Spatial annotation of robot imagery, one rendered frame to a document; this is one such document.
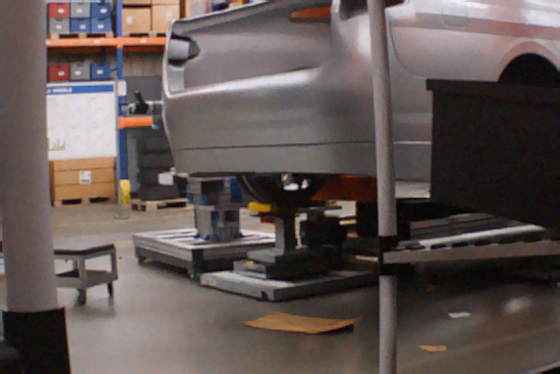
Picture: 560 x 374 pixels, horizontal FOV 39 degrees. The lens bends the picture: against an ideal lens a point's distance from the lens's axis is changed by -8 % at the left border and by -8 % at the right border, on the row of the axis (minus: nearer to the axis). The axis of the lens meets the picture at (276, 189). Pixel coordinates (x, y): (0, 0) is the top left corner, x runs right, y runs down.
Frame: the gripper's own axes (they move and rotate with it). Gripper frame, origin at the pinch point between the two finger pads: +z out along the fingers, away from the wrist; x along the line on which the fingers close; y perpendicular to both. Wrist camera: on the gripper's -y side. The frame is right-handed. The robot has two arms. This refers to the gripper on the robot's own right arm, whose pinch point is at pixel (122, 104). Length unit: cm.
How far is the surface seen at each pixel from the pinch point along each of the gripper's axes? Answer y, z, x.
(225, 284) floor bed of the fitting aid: 107, -20, -96
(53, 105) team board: 35, -213, 507
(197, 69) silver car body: -27, 25, -115
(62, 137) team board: 78, -225, 498
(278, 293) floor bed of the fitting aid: 100, -17, -147
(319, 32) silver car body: -54, -66, -120
